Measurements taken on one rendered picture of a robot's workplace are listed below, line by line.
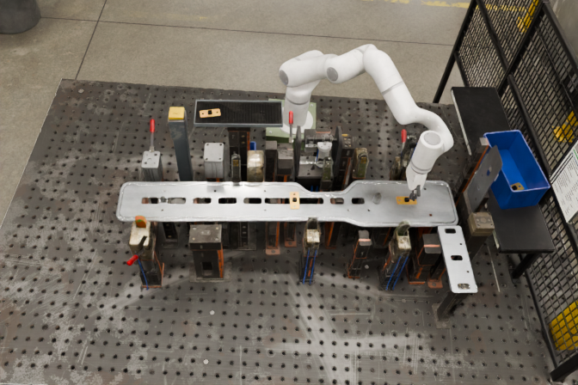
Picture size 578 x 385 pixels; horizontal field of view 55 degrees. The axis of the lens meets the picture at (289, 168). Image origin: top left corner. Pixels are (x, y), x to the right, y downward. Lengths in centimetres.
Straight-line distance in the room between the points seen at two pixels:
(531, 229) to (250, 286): 117
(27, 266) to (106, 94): 104
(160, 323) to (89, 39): 279
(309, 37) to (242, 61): 61
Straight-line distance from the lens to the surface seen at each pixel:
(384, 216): 227
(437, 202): 237
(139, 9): 484
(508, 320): 257
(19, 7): 470
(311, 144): 224
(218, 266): 230
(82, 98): 315
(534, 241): 239
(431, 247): 227
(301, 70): 241
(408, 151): 232
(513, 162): 259
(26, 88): 436
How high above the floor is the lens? 287
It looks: 53 degrees down
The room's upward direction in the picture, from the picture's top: 5 degrees clockwise
